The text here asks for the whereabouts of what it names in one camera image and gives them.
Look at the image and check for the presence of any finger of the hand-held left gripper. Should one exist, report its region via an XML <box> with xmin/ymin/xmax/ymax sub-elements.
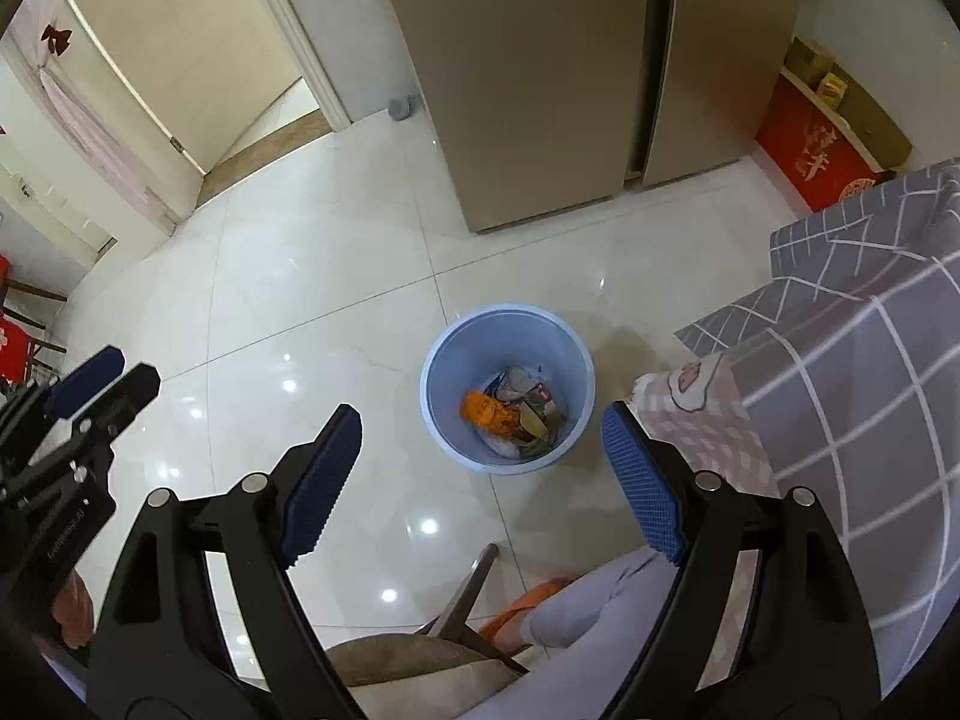
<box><xmin>0</xmin><ymin>364</ymin><xmax>162</xmax><ymax>500</ymax></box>
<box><xmin>0</xmin><ymin>345</ymin><xmax>125</xmax><ymax>460</ymax></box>

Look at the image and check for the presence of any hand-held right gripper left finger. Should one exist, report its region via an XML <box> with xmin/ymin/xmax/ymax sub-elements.
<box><xmin>86</xmin><ymin>403</ymin><xmax>368</xmax><ymax>720</ymax></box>

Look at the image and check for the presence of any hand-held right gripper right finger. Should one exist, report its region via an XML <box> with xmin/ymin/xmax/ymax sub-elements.
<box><xmin>600</xmin><ymin>401</ymin><xmax>882</xmax><ymax>720</ymax></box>

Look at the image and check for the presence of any green wrapper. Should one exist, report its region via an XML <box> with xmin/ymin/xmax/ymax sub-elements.
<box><xmin>517</xmin><ymin>409</ymin><xmax>569</xmax><ymax>458</ymax></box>

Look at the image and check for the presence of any foil wrapper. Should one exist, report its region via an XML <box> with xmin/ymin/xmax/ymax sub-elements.
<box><xmin>491</xmin><ymin>366</ymin><xmax>541</xmax><ymax>402</ymax></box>

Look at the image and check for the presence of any blue plastic bin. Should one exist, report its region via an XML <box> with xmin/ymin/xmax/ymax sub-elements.
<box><xmin>420</xmin><ymin>305</ymin><xmax>596</xmax><ymax>475</ymax></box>

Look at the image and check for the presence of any person's left hand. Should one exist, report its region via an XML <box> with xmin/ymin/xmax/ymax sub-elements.
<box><xmin>52</xmin><ymin>568</ymin><xmax>96</xmax><ymax>650</ymax></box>

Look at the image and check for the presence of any wooden chair with red cover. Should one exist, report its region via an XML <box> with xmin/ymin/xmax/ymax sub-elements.
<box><xmin>0</xmin><ymin>255</ymin><xmax>68</xmax><ymax>391</ymax></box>

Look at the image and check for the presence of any pink checked table cloth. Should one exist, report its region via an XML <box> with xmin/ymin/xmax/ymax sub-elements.
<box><xmin>632</xmin><ymin>351</ymin><xmax>785</xmax><ymax>500</ymax></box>

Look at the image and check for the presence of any person's lavender trouser leg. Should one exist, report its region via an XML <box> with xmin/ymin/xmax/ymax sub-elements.
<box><xmin>469</xmin><ymin>546</ymin><xmax>680</xmax><ymax>720</ymax></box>

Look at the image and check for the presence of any orange slipper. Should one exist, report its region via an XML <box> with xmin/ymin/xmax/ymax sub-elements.
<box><xmin>478</xmin><ymin>577</ymin><xmax>578</xmax><ymax>642</ymax></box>

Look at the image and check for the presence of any pink lace curtain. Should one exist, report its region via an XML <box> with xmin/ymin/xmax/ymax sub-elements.
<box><xmin>34</xmin><ymin>64</ymin><xmax>181</xmax><ymax>235</ymax></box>

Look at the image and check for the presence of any grey plaid tablecloth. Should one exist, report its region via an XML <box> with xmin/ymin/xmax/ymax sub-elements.
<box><xmin>675</xmin><ymin>157</ymin><xmax>960</xmax><ymax>691</ymax></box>

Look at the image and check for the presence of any cream room door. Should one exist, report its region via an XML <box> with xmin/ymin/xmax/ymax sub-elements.
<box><xmin>64</xmin><ymin>0</ymin><xmax>305</xmax><ymax>173</ymax></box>

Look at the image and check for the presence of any red cardboard box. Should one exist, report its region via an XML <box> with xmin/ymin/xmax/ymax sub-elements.
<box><xmin>754</xmin><ymin>64</ymin><xmax>914</xmax><ymax>212</ymax></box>

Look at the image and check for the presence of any gold double-door refrigerator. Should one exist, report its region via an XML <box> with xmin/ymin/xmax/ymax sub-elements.
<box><xmin>371</xmin><ymin>0</ymin><xmax>800</xmax><ymax>235</ymax></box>

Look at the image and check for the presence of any brown cardboard box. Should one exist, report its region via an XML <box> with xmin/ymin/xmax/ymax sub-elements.
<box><xmin>784</xmin><ymin>36</ymin><xmax>837</xmax><ymax>87</ymax></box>

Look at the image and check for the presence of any white door frame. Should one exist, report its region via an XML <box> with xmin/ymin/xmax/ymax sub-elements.
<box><xmin>240</xmin><ymin>0</ymin><xmax>353</xmax><ymax>132</ymax></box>

